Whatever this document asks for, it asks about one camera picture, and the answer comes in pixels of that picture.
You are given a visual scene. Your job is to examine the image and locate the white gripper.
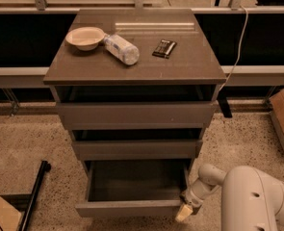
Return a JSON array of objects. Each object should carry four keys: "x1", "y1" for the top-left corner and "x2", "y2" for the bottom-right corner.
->
[{"x1": 175, "y1": 178, "x2": 219, "y2": 222}]

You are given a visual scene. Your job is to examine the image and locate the white cable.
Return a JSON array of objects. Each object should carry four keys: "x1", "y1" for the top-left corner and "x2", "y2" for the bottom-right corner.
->
[{"x1": 218, "y1": 5, "x2": 249, "y2": 92}]

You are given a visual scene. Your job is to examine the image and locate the grey drawer cabinet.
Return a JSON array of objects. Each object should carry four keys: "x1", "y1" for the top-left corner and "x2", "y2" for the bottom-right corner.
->
[{"x1": 42, "y1": 8, "x2": 227, "y2": 178}]

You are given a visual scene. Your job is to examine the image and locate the cardboard box at left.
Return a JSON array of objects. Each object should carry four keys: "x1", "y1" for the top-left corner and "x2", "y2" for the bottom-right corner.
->
[{"x1": 0, "y1": 196, "x2": 21, "y2": 231}]

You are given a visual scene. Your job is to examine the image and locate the white paper bowl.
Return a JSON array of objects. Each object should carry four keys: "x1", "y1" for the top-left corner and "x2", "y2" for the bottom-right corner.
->
[{"x1": 65, "y1": 27, "x2": 105, "y2": 51}]

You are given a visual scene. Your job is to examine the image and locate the grey bottom drawer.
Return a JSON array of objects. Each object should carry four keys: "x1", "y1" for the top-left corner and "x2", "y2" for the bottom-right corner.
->
[{"x1": 76, "y1": 159, "x2": 190, "y2": 218}]

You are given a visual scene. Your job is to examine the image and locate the black metal stand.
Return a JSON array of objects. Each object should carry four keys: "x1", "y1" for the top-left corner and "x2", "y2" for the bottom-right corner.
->
[{"x1": 2, "y1": 161, "x2": 51, "y2": 231}]

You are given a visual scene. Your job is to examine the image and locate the grey drawer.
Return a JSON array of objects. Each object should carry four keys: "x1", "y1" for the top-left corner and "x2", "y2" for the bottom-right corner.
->
[
  {"x1": 72, "y1": 140, "x2": 202, "y2": 161},
  {"x1": 76, "y1": 159, "x2": 190, "y2": 218},
  {"x1": 56, "y1": 102, "x2": 215, "y2": 130}
]

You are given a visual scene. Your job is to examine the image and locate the black table leg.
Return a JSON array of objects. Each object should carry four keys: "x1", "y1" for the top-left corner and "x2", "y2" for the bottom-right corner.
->
[{"x1": 217, "y1": 90, "x2": 232, "y2": 118}]

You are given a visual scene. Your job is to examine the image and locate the metal wire bracket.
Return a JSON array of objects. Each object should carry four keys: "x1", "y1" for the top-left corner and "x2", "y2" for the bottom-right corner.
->
[{"x1": 3, "y1": 89, "x2": 20, "y2": 116}]

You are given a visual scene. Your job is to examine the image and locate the grey top drawer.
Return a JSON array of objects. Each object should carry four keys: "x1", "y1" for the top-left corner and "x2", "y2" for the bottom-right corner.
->
[{"x1": 56, "y1": 102, "x2": 215, "y2": 130}]

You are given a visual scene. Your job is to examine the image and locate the grey middle drawer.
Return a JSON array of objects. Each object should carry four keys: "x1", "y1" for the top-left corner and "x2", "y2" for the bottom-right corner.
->
[{"x1": 72, "y1": 140, "x2": 202, "y2": 161}]

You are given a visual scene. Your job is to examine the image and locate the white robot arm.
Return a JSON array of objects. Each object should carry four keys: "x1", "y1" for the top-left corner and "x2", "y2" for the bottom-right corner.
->
[{"x1": 176, "y1": 164, "x2": 284, "y2": 231}]

